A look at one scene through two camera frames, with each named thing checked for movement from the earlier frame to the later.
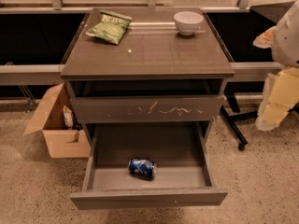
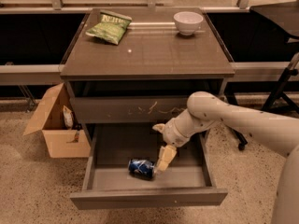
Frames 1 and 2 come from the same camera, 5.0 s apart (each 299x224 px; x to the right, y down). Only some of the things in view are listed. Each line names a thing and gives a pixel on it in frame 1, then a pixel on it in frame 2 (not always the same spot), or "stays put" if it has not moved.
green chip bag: [111, 27] stays put
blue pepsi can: [142, 168] stays put
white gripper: [287, 42] → [170, 133]
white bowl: [188, 21] stays put
